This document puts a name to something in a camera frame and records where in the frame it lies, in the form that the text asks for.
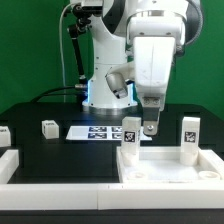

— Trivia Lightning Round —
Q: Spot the white cable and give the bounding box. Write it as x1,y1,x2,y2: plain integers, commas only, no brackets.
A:
58,2,81,88

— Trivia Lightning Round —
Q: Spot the white marker sheet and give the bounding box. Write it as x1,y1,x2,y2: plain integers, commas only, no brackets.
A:
66,126,152,141

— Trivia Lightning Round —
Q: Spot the white fence bar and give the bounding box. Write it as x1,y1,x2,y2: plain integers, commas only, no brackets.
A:
0,181,224,210
0,150,19,184

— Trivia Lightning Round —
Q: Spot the black cable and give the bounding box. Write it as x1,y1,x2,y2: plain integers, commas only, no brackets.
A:
30,85,88,103

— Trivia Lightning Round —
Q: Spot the white left fence bar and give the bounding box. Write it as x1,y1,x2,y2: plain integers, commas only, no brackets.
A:
0,150,19,184

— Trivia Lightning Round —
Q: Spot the white front fence bar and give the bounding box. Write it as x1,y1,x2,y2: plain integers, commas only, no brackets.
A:
0,181,224,210

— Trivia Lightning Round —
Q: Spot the white square tabletop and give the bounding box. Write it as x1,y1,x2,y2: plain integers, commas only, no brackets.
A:
116,147,224,183

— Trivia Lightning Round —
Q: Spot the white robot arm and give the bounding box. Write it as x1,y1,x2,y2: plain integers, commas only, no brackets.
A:
70,0,203,136

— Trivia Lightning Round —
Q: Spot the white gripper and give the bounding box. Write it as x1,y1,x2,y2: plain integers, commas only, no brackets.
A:
133,37,176,136

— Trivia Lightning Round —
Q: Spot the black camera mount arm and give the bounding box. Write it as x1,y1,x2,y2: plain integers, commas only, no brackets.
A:
68,3,102,85

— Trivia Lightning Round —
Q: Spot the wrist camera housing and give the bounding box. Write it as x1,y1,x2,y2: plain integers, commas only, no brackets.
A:
105,62,134,99

